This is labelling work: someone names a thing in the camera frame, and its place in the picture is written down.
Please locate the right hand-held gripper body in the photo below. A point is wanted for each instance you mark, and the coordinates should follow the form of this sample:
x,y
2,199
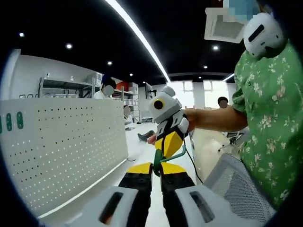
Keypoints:
x,y
163,106

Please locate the white perforated mounting plate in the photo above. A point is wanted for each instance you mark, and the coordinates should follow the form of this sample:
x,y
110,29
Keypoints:
x,y
59,146

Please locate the long linear ceiling light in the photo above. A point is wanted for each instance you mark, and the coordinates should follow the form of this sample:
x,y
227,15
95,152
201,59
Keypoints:
x,y
142,40

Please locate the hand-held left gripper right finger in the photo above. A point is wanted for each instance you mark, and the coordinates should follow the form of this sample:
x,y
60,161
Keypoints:
x,y
189,203

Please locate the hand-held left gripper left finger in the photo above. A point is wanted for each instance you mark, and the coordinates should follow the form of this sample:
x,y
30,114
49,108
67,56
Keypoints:
x,y
123,203

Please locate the black monitor on stand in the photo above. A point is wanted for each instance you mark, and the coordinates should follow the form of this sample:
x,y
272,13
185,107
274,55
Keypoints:
x,y
149,91

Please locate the grey mesh chair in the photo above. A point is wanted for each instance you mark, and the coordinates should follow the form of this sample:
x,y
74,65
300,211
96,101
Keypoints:
x,y
236,184

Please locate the green floral shirt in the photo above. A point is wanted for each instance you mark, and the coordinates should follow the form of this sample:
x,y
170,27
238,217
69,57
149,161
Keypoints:
x,y
270,118

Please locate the metal storage shelf rack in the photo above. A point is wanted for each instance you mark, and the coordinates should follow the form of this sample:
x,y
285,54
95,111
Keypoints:
x,y
71,83

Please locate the person's right hand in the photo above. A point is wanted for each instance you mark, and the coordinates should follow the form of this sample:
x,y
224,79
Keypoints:
x,y
194,120

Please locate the stack of clear storage boxes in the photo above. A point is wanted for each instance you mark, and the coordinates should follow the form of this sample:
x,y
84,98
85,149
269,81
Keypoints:
x,y
94,78

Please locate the group of round ceiling downlights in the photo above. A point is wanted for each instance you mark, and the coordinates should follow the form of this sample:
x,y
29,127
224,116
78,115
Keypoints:
x,y
68,46

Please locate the white worn device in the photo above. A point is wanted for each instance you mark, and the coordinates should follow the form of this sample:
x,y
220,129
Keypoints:
x,y
262,35

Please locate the ceiling air conditioner vent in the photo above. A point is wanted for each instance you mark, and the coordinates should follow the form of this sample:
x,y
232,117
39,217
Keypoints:
x,y
220,30

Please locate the white storage shelving unit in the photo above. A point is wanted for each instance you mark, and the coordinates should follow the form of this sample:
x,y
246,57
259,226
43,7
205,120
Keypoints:
x,y
136,101

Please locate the dark grey curved object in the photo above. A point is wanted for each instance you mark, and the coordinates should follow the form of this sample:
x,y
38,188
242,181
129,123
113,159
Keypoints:
x,y
145,136

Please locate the white office chair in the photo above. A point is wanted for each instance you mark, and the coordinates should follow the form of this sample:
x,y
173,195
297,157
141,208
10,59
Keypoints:
x,y
234,139

